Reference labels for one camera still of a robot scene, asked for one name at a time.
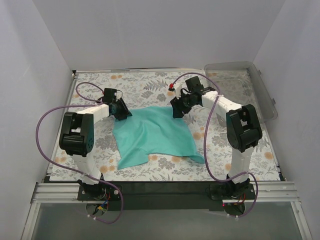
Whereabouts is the teal t shirt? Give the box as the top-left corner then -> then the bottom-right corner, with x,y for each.
112,106 -> 205,170

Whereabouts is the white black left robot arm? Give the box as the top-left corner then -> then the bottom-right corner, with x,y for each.
59,88 -> 132,200

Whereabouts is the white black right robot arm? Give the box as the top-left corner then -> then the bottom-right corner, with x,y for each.
168,72 -> 263,199

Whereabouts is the floral patterned table mat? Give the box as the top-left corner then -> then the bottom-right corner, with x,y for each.
48,69 -> 286,182

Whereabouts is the clear plastic bin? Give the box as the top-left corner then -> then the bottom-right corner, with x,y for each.
204,61 -> 278,123

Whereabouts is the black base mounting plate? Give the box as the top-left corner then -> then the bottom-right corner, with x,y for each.
77,180 -> 256,211

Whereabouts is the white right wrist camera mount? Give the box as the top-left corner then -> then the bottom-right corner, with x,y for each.
168,83 -> 183,99

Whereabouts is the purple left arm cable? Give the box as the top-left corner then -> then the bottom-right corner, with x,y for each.
36,81 -> 125,224

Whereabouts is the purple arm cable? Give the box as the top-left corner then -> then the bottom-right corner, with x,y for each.
36,81 -> 125,224
169,71 -> 263,219

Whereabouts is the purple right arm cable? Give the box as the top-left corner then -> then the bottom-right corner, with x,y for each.
169,71 -> 263,219

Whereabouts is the aluminium frame rail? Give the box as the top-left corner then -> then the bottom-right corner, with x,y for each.
31,181 -> 301,203

